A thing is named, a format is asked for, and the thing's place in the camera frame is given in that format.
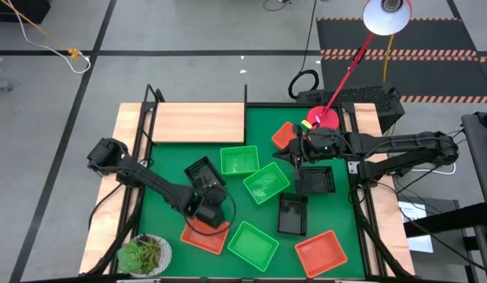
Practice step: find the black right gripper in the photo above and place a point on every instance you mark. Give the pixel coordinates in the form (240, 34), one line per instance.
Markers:
(314, 147)

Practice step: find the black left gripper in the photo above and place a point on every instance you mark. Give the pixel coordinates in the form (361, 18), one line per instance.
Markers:
(211, 204)

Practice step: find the orange plastic basket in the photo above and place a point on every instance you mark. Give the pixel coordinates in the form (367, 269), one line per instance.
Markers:
(282, 135)
(321, 254)
(204, 240)

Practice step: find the green plastic basket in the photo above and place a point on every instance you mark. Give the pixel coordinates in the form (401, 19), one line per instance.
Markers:
(239, 161)
(266, 184)
(253, 247)

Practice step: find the black plastic basket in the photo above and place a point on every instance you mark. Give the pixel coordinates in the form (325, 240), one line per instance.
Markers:
(292, 216)
(198, 169)
(319, 181)

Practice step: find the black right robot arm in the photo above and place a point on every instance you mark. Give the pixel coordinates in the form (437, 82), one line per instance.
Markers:
(404, 145)

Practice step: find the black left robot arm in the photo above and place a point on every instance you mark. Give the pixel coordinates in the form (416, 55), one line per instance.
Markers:
(148, 178)

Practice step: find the wooden shelf board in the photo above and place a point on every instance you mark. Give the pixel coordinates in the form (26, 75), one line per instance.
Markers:
(198, 122)

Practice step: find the yellow tape tag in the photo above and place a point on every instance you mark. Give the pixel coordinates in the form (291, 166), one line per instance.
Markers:
(306, 125)

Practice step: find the red desk lamp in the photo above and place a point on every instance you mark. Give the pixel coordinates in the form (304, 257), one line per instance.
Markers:
(325, 116)

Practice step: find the green table mat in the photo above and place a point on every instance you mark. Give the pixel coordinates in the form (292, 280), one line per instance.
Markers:
(168, 157)

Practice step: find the green succulent in white pot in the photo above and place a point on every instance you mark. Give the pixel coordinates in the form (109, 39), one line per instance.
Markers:
(139, 257)

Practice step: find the black perforated computer case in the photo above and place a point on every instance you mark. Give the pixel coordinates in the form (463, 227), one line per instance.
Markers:
(369, 96)

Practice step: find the white paper sheet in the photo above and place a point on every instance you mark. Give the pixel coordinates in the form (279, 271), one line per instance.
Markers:
(421, 244)

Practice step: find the black hazard-striped floor mat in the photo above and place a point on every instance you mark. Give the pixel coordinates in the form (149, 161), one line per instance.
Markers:
(432, 76)
(424, 37)

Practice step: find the black metal beam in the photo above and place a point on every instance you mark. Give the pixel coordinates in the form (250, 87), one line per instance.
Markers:
(443, 222)

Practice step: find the dark gray desk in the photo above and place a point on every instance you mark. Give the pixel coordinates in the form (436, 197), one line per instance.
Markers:
(479, 157)

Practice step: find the gray floor object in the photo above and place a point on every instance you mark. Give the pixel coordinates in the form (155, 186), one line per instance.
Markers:
(1, 85)

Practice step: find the black cabinet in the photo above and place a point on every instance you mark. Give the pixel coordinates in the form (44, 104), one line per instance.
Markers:
(23, 9)

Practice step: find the black metal shelf frame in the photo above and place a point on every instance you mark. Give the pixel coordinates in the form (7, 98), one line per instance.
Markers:
(246, 118)

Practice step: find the black aluminium rig frame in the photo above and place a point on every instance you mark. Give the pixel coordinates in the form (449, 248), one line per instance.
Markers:
(367, 243)

